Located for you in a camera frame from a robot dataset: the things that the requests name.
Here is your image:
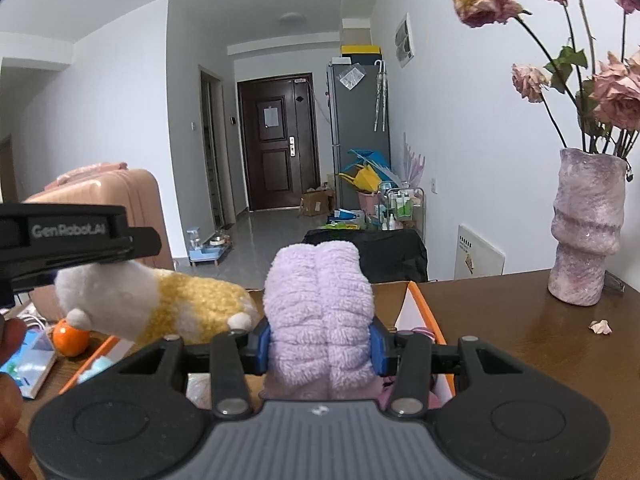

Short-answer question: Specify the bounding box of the lavender fluffy towel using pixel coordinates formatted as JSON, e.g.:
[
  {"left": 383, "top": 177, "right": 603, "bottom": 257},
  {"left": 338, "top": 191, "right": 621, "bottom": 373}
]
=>
[{"left": 262, "top": 240, "right": 383, "bottom": 401}]

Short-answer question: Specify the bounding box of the yellow white alpaca plush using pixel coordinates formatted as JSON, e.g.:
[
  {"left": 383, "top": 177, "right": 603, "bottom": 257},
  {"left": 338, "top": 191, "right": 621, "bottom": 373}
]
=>
[{"left": 54, "top": 261, "right": 259, "bottom": 346}]

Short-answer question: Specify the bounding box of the light blue plush toy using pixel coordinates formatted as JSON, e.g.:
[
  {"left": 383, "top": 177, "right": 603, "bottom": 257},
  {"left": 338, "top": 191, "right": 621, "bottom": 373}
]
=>
[{"left": 77, "top": 356, "right": 115, "bottom": 384}]

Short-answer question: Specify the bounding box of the person's left hand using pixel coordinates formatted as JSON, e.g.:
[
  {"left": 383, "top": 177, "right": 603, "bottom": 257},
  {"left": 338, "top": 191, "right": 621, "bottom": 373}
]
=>
[{"left": 1, "top": 318, "right": 36, "bottom": 479}]

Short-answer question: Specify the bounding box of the red cardboard box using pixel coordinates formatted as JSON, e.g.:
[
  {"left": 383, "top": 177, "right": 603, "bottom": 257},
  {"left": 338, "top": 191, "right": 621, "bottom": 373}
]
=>
[{"left": 58, "top": 279, "right": 458, "bottom": 411}]

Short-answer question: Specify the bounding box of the pink ribbed suitcase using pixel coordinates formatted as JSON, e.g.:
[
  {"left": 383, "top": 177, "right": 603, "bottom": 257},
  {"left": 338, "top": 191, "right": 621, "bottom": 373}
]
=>
[{"left": 24, "top": 160, "right": 176, "bottom": 322}]

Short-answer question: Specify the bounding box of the black chair back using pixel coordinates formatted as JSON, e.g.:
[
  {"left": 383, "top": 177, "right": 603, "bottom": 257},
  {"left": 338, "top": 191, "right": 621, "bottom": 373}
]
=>
[{"left": 303, "top": 229, "right": 428, "bottom": 284}]

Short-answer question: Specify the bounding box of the orange fruit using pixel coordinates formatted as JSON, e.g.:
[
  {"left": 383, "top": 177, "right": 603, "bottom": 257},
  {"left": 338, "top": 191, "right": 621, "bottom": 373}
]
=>
[{"left": 51, "top": 320, "right": 91, "bottom": 358}]

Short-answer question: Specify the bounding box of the white board on floor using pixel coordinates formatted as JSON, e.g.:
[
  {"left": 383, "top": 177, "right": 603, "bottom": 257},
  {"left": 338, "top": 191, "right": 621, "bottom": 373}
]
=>
[{"left": 454, "top": 224, "right": 506, "bottom": 280}]

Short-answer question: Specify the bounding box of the blue tissue pack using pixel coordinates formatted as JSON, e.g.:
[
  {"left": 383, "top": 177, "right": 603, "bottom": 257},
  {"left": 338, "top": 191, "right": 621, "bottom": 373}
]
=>
[{"left": 1, "top": 328, "right": 56, "bottom": 400}]

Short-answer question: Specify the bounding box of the brown cardboard box on floor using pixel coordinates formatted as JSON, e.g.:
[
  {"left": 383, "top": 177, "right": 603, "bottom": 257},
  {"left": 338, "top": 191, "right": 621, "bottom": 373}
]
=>
[{"left": 299, "top": 188, "right": 334, "bottom": 217}]

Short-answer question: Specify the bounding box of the fallen rose petal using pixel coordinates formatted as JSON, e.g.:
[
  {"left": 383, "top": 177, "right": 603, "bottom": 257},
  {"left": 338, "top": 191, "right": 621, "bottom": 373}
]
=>
[{"left": 589, "top": 320, "right": 613, "bottom": 336}]

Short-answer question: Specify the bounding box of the pink textured vase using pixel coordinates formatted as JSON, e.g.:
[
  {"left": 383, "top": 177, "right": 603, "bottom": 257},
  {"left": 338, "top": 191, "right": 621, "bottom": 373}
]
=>
[{"left": 548, "top": 148, "right": 627, "bottom": 307}]

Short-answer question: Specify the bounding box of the dark brown entrance door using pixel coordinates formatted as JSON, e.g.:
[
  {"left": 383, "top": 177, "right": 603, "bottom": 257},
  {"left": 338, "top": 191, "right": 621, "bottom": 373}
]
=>
[{"left": 238, "top": 73, "right": 320, "bottom": 211}]

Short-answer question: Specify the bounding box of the grey refrigerator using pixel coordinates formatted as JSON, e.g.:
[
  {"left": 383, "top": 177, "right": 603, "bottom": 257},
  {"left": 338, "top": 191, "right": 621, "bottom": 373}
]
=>
[{"left": 326, "top": 63, "right": 390, "bottom": 209}]

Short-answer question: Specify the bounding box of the yellow box on fridge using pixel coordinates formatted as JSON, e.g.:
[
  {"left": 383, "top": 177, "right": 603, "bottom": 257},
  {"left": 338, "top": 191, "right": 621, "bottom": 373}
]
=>
[{"left": 341, "top": 44, "right": 382, "bottom": 56}]

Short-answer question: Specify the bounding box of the white charger cable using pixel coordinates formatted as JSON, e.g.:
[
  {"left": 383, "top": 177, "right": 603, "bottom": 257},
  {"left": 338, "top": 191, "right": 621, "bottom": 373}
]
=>
[{"left": 8, "top": 301, "right": 57, "bottom": 336}]

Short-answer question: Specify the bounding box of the wire storage cart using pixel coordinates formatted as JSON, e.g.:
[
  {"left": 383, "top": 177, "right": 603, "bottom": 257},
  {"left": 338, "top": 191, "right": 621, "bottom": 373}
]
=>
[{"left": 376, "top": 182, "right": 425, "bottom": 240}]

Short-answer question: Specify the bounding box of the white wall electrical panel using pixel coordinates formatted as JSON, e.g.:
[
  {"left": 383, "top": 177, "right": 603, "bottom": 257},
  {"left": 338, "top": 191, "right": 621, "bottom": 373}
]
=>
[{"left": 394, "top": 13, "right": 416, "bottom": 67}]

